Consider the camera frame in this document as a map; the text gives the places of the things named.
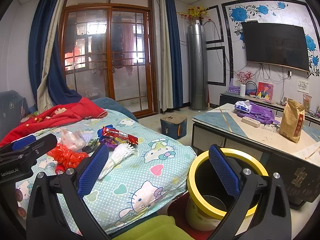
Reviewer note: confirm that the colourful picture frame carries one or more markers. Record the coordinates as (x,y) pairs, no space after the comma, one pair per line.
(265,91)

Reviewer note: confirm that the blue fabric stool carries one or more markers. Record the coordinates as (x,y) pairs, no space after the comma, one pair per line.
(174,125)

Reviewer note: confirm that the clear plastic bag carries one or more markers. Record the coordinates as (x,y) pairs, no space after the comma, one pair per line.
(74,141)

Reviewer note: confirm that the purple cloth bag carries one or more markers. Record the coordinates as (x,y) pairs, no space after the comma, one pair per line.
(263,114)

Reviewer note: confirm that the blue beige right curtain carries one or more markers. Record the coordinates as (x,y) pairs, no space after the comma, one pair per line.
(171,63)

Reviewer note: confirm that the green black snack wrapper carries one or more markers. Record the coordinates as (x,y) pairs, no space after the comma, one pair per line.
(91,146)

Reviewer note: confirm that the blue beige left curtain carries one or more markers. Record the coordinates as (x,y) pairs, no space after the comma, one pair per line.
(48,85)

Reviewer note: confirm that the black tv cabinet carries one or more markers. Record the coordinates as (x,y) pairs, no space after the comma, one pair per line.
(232,98)

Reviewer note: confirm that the hello kitty bed sheet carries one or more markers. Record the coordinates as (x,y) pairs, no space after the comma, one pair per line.
(153,175)

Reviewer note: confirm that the red plastic wrapper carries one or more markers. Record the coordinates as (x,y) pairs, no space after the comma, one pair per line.
(66,158)

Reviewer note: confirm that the wooden glass sliding door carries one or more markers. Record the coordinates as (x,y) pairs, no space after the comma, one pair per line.
(107,51)

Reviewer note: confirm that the white blue tissue pack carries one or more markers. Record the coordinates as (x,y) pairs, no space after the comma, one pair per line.
(243,106)

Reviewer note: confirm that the blue beige curtain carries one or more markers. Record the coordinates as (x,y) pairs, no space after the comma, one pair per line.
(48,85)
(171,63)

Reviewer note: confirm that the red blanket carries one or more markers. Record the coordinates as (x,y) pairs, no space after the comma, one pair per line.
(54,117)

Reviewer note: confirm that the white power strip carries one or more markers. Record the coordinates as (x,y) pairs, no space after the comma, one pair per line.
(250,121)

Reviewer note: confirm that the dark sofa pillow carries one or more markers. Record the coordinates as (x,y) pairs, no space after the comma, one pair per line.
(13,108)

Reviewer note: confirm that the marble top coffee table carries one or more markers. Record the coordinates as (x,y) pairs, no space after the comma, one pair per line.
(297,163)

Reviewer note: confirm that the blue plastic bag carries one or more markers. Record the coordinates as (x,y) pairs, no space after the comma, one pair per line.
(102,132)

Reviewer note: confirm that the wall mounted black television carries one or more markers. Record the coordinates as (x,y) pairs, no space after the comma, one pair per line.
(278,44)

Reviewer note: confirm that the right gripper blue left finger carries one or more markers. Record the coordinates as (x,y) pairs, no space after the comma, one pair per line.
(90,174)

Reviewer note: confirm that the red snack wrapper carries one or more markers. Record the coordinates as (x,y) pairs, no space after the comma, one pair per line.
(123,136)

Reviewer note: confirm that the purple foil wrapper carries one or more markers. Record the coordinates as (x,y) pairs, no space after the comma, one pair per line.
(111,142)

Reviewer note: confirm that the white vase red flowers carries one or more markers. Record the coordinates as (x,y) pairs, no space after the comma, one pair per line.
(243,78)

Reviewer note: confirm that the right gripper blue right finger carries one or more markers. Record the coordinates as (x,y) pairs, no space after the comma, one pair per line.
(224,169)

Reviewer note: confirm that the brown paper bag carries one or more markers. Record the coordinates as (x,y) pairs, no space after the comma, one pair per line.
(292,120)

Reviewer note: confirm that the yellow rimmed trash bin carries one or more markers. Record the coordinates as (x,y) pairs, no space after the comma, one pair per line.
(208,201)

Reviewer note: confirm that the white foam net bundle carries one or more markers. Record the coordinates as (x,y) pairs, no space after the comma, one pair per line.
(120,153)

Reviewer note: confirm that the silver tower air conditioner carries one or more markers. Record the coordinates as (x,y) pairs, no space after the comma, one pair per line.
(198,68)

